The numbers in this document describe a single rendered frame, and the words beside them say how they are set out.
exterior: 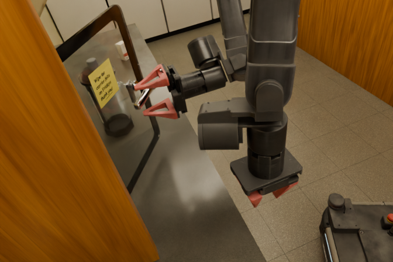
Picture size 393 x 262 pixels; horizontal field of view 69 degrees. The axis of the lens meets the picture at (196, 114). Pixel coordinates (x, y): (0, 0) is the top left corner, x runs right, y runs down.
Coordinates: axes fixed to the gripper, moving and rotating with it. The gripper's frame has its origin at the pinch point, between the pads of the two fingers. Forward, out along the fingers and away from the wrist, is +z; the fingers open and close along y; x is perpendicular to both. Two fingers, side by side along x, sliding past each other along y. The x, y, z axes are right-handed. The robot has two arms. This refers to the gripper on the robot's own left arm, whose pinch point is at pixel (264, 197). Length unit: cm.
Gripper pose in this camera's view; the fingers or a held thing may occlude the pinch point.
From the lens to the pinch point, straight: 56.6
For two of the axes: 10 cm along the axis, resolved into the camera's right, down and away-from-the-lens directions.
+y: -9.3, 3.2, -1.8
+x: 3.4, 5.7, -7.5
